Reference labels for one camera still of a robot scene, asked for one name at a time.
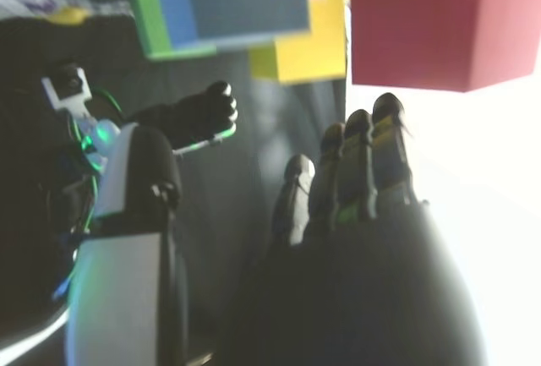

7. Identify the green block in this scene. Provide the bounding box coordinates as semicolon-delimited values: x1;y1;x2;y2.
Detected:
129;0;217;62

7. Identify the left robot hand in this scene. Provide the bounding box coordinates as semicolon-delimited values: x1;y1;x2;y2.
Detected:
65;92;489;366

